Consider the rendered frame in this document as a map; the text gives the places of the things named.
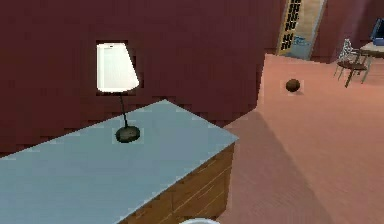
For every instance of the grey top wooden chest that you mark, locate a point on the grey top wooden chest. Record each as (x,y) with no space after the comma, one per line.
(100,173)

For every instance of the white shade table lamp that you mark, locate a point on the white shade table lamp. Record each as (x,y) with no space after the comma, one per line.
(115,68)

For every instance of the brown ball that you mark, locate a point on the brown ball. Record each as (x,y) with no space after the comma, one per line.
(292,85)

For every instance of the white round object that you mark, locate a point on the white round object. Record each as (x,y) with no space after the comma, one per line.
(200,221)

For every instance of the tan room door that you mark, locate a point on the tan room door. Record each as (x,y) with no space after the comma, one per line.
(301,28)

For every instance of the dark wooden chair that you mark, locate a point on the dark wooden chair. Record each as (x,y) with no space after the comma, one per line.
(353,61)

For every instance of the wooden desk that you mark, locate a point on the wooden desk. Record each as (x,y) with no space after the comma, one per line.
(373,50)

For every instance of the blue laptop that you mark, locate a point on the blue laptop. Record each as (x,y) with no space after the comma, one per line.
(377,33)

